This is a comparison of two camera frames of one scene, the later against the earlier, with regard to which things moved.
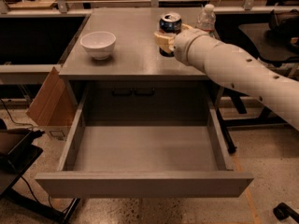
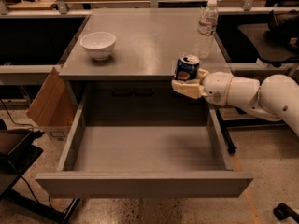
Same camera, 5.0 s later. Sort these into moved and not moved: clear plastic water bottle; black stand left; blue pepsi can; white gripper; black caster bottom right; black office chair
Moved: white gripper; blue pepsi can
Not moved: black stand left; clear plastic water bottle; black caster bottom right; black office chair
